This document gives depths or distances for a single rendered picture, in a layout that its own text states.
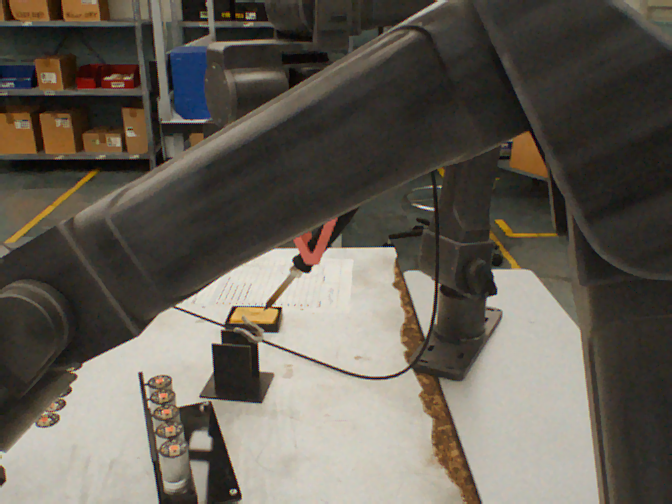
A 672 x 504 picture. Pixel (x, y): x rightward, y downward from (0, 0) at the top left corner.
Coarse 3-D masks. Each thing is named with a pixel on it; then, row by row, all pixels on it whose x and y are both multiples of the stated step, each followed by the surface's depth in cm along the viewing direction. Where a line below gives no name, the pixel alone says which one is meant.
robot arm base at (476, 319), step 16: (448, 288) 84; (448, 304) 83; (464, 304) 82; (480, 304) 83; (448, 320) 84; (464, 320) 83; (480, 320) 84; (496, 320) 91; (432, 336) 87; (448, 336) 85; (464, 336) 84; (480, 336) 85; (416, 352) 83; (432, 352) 83; (448, 352) 83; (464, 352) 83; (416, 368) 80; (432, 368) 79; (448, 368) 79; (464, 368) 79
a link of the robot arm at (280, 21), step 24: (264, 0) 61; (288, 0) 58; (312, 0) 57; (360, 0) 59; (384, 0) 62; (408, 0) 63; (432, 0) 65; (288, 24) 60; (312, 24) 57; (360, 24) 60; (384, 24) 63
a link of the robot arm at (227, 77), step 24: (336, 0) 56; (336, 24) 57; (216, 48) 56; (240, 48) 56; (264, 48) 57; (288, 48) 58; (312, 48) 58; (336, 48) 59; (216, 72) 57; (240, 72) 56; (264, 72) 58; (216, 96) 58; (240, 96) 56; (264, 96) 57; (216, 120) 59
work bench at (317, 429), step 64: (384, 256) 116; (192, 320) 93; (320, 320) 93; (384, 320) 93; (128, 384) 78; (192, 384) 78; (320, 384) 78; (384, 384) 78; (64, 448) 67; (128, 448) 67; (256, 448) 67; (320, 448) 67; (384, 448) 67; (448, 448) 67
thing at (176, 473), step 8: (160, 456) 57; (184, 456) 57; (168, 464) 57; (176, 464) 57; (184, 464) 57; (168, 472) 57; (176, 472) 57; (184, 472) 57; (168, 480) 57; (176, 480) 57; (184, 480) 58; (168, 488) 58; (176, 488) 58; (184, 488) 58
